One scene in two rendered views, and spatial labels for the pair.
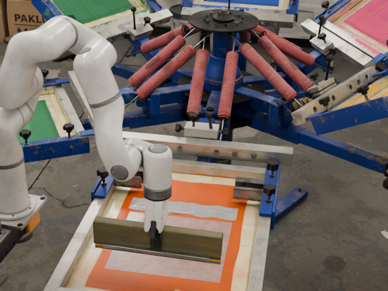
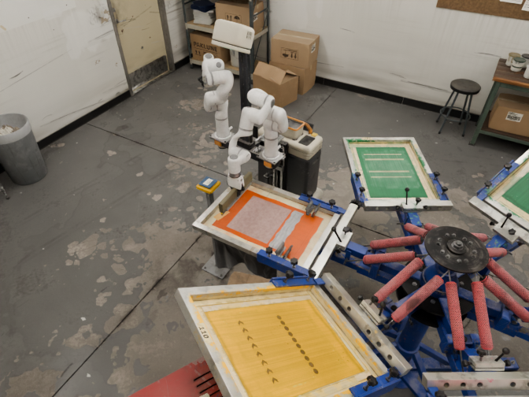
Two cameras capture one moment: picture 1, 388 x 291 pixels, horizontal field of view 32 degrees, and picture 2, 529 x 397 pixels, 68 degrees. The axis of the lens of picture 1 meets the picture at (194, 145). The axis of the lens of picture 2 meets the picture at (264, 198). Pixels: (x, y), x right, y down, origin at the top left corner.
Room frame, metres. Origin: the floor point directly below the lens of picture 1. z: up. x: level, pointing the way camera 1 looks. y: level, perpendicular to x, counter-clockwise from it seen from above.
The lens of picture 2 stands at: (2.35, -1.61, 2.78)
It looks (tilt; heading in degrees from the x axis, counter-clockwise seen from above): 43 degrees down; 110
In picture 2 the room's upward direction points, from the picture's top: straight up
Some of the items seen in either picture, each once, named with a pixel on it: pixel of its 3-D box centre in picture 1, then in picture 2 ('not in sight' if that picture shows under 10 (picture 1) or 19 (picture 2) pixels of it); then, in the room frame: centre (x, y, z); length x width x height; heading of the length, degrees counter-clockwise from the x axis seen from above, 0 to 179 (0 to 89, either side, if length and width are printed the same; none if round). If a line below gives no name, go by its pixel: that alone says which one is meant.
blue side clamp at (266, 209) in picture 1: (269, 195); (281, 264); (1.95, -0.26, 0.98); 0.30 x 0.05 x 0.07; 171
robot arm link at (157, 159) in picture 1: (144, 161); (238, 161); (1.54, 0.13, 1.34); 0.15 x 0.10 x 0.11; 78
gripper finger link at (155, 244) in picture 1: (155, 242); not in sight; (1.49, 0.10, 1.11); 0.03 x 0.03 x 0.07; 81
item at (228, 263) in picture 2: not in sight; (245, 261); (1.67, -0.14, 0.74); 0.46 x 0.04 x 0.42; 171
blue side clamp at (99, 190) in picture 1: (111, 178); (319, 205); (2.04, 0.29, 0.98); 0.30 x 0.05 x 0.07; 171
